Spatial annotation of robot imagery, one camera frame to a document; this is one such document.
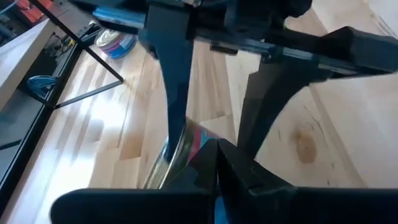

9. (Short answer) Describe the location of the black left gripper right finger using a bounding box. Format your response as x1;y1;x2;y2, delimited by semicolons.
218;139;398;224

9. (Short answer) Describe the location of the pink-blue label seafood can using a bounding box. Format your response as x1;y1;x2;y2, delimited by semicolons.
95;28;137;60
143;117;226;190

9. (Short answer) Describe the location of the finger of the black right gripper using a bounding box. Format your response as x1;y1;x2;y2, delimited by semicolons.
93;0;195;162
238;26;398;158

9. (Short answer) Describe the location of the wooden shelf black frame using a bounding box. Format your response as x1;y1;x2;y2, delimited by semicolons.
0;0;125;110

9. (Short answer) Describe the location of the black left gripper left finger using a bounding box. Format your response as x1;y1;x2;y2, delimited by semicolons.
51;139;218;224

